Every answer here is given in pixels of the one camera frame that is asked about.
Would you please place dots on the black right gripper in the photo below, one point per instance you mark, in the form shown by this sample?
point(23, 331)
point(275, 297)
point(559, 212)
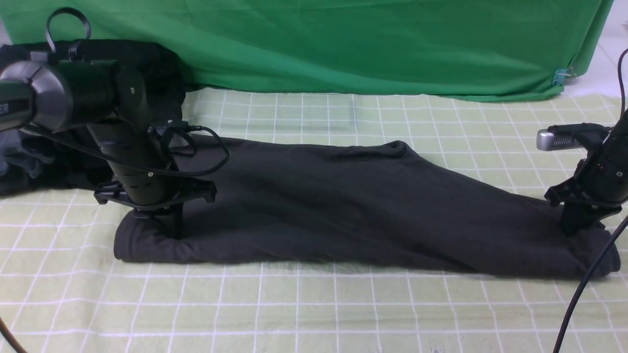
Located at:
point(586, 202)

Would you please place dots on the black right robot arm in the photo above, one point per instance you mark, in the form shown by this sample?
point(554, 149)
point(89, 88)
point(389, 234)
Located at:
point(608, 159)

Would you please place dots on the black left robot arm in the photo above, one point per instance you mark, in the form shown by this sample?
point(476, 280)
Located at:
point(100, 108)

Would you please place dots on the green backdrop cloth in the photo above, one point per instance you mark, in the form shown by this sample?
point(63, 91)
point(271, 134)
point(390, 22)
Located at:
point(476, 50)

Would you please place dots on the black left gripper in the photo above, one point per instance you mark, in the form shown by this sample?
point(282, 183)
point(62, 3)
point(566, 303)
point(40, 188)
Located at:
point(162, 198)

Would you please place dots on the gray long-sleeve top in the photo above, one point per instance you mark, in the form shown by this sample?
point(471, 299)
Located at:
point(383, 206)

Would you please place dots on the pile of dark clothes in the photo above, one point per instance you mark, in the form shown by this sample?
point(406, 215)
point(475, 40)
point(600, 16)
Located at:
point(29, 162)

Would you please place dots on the teal binder clip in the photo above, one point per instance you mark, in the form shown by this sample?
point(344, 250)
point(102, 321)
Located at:
point(564, 77)

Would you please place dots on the light green grid tablecloth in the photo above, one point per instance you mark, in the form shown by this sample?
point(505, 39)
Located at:
point(62, 291)

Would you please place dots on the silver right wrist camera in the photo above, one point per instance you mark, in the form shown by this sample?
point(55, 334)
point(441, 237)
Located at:
point(571, 136)

